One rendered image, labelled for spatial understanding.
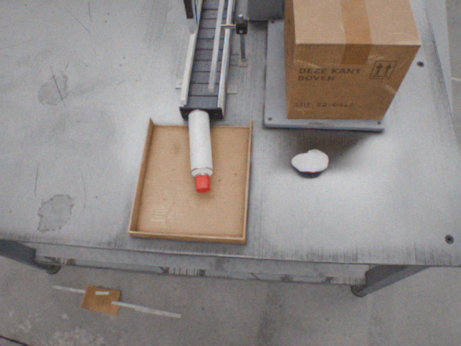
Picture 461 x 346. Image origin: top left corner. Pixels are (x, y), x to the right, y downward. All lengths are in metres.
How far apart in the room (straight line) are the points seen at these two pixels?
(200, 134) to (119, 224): 0.29
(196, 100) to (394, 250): 0.59
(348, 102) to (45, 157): 0.78
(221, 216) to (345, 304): 0.95
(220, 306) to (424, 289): 0.88
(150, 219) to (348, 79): 0.54
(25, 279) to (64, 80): 1.08
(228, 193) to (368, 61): 0.42
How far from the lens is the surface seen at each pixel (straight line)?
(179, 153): 0.95
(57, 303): 1.90
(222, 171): 0.92
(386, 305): 1.76
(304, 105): 0.91
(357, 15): 0.82
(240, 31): 1.00
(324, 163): 0.90
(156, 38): 1.20
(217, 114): 0.98
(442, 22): 1.32
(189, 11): 0.83
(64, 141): 1.09
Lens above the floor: 1.67
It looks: 66 degrees down
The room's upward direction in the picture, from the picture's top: 10 degrees counter-clockwise
